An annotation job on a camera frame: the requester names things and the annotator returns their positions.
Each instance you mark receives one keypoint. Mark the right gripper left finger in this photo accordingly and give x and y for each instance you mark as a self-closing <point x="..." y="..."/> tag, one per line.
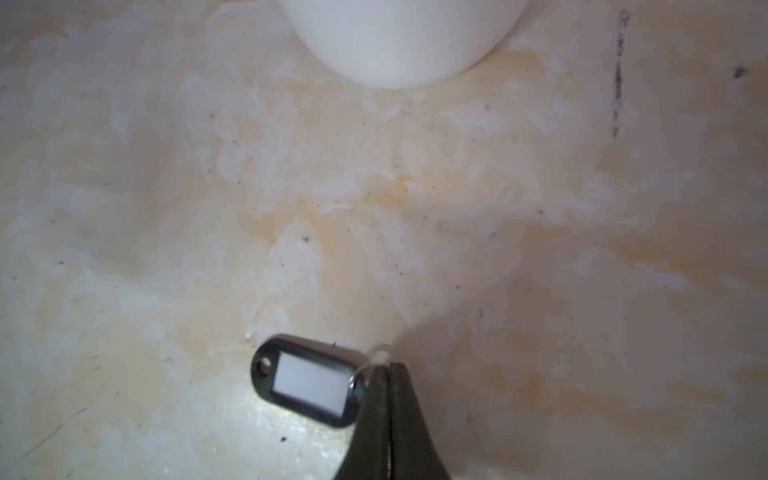
<point x="368" y="455"/>

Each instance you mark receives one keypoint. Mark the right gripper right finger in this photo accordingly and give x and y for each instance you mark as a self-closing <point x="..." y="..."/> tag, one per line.
<point x="413" y="454"/>

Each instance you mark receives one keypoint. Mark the white mug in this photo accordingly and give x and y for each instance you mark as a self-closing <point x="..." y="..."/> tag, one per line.
<point x="399" y="44"/>

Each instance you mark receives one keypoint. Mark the black key tag with key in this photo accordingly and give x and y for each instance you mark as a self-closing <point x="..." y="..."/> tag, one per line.
<point x="325" y="382"/>

